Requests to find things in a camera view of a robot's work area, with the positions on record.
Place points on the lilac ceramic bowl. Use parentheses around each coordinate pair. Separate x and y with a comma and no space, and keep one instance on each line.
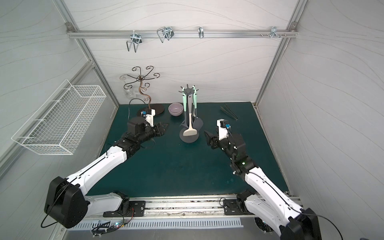
(176,109)

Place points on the copper spiral mug tree stand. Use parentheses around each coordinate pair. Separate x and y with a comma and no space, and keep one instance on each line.
(144,84)

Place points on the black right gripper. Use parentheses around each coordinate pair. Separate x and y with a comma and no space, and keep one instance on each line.
(217,141)

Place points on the grey utensil rack stand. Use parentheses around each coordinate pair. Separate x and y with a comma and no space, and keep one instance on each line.
(189,91)

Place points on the white wire basket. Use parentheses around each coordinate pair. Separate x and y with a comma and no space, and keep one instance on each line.
(58,126)

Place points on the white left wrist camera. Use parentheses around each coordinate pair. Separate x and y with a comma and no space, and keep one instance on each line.
(149,114)

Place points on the glass on mug tree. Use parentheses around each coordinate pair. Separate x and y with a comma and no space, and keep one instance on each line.
(128,85)

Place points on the grey slotted turner mint handle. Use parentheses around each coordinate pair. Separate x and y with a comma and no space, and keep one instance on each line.
(185,107)

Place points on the grey spatula mint handle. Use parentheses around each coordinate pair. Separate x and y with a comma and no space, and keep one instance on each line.
(198,123)

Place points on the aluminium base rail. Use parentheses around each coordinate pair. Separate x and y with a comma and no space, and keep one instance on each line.
(180,207)

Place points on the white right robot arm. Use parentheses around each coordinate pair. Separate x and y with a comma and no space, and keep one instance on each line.
(304,227)

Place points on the black tongs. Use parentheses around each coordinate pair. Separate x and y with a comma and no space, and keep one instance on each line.
(227,110)

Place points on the aluminium rail with hooks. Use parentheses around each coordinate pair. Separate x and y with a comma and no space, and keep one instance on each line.
(135,38)

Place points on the beige spatula grey handle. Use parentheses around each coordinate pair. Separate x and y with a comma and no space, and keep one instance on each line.
(190,131)

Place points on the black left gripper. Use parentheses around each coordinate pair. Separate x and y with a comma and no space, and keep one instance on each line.
(156,130)

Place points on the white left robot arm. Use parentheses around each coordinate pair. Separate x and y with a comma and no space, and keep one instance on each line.
(84,179)

